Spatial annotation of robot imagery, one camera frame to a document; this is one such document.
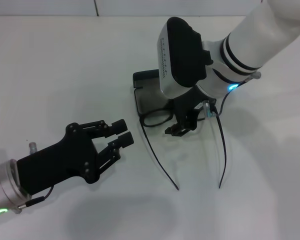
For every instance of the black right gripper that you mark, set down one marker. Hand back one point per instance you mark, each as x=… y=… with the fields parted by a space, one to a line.
x=187 y=105

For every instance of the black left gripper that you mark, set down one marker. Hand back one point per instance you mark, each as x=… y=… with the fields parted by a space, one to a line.
x=55 y=162

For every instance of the black glasses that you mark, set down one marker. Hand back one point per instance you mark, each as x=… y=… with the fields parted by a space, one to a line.
x=156 y=121

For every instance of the black glasses case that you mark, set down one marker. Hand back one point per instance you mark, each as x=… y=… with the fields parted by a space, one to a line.
x=150 y=100

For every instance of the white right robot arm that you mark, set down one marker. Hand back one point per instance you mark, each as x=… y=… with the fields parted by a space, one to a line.
x=260 y=37

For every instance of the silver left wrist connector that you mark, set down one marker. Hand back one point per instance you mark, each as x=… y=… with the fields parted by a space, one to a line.
x=33 y=147

